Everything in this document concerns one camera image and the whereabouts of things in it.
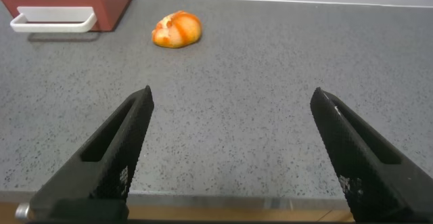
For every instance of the red drawer housing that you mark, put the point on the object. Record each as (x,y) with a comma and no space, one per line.
(115,0)

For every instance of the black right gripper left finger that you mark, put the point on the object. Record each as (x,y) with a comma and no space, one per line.
(101,170)

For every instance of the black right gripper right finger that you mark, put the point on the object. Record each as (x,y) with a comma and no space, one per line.
(365,170)

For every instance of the orange bread roll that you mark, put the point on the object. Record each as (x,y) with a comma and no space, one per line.
(177,29)

